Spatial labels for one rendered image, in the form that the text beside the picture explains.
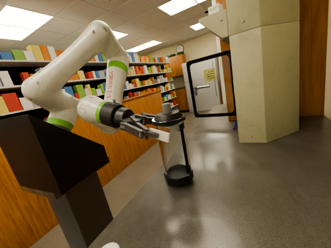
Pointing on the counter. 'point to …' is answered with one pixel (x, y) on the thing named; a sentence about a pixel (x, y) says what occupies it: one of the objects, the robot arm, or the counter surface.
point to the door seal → (191, 86)
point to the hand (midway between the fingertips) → (169, 130)
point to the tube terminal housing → (265, 67)
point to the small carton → (215, 8)
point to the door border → (231, 79)
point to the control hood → (217, 24)
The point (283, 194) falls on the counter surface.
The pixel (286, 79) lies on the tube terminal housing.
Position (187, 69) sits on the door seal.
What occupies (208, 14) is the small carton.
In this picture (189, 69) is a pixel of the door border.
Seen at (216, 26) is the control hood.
